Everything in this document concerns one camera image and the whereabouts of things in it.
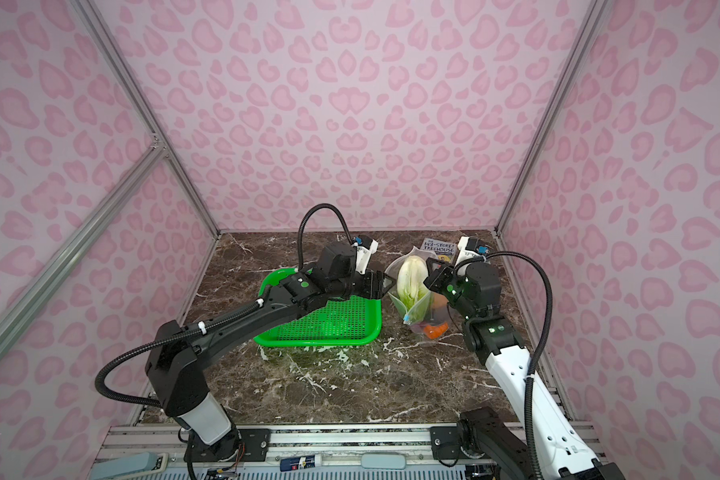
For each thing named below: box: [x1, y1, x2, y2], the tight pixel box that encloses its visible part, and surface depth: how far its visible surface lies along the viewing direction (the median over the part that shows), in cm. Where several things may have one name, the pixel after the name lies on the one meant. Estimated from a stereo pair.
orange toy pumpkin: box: [424, 322, 449, 340], surface depth 88 cm
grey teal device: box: [88, 452, 169, 480], surface depth 71 cm
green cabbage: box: [397, 255, 431, 322], surface depth 78 cm
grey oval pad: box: [361, 454, 407, 469], surface depth 71 cm
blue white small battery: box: [280, 454, 316, 472], surface depth 71 cm
